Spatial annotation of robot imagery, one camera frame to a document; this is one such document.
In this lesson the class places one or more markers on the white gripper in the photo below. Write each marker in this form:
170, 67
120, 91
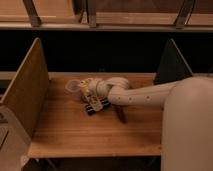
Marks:
93, 86

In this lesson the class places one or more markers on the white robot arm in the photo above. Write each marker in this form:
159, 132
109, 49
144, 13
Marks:
187, 125

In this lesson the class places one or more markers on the black white striped block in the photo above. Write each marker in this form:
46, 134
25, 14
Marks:
92, 109

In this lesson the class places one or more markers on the clear plastic cup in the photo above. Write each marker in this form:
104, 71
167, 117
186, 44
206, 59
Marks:
72, 86

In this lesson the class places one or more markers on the dark red spoon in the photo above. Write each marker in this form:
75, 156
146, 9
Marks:
120, 114

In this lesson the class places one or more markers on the left wooden side panel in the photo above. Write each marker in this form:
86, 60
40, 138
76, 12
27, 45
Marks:
23, 99

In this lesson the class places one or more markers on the right dark side panel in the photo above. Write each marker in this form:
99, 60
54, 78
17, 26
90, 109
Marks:
173, 66

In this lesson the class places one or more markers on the wooden shelf rail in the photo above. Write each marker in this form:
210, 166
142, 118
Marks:
108, 15

